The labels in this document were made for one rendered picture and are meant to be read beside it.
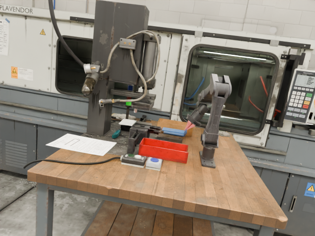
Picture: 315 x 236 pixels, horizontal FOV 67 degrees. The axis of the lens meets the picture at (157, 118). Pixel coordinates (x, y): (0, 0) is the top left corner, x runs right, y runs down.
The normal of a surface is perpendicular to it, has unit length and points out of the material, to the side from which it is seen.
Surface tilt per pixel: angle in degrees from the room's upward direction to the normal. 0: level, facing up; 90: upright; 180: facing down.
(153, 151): 90
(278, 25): 90
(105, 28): 90
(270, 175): 90
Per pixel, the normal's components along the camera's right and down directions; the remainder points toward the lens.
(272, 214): 0.14, -0.96
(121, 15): -0.11, 0.22
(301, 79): -0.39, 0.28
